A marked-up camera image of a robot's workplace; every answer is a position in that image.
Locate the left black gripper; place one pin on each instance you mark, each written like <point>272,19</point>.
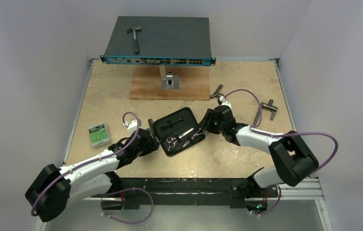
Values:
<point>152,144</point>

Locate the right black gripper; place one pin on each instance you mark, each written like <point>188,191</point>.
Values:
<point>207,118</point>

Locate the silver scissors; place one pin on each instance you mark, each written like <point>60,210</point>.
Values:
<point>173,140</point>
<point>198,133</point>

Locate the black hair comb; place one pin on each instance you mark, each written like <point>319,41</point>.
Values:
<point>150,123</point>

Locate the black hair clip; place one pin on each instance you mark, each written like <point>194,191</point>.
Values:
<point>170,123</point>

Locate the black zip tool case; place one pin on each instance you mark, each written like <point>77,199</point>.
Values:
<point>178,131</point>

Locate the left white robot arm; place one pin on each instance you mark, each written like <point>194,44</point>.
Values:
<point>56,188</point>

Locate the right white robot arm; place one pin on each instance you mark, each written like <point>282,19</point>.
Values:
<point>293,159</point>

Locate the green clear plastic box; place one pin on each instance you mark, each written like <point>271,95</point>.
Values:
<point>99,135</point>

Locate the brown wooden board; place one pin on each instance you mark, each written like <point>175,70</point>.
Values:
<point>147,84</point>

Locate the steel claw hammer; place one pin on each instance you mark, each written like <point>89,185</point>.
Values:
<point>134,30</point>

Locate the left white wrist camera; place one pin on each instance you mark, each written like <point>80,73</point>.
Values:
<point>132,126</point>

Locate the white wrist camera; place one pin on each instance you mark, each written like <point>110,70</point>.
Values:
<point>132,126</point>
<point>222,101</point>

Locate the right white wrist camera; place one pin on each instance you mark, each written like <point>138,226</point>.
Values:
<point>222,101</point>

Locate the grey metal stand bracket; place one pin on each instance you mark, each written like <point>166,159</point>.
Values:
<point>169,81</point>

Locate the large dark metal handle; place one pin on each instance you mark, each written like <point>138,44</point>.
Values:
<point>266,106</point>

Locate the blue rack network switch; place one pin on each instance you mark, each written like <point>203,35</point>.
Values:
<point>181,41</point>

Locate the aluminium table frame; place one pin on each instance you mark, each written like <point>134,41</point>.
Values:
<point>307,189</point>

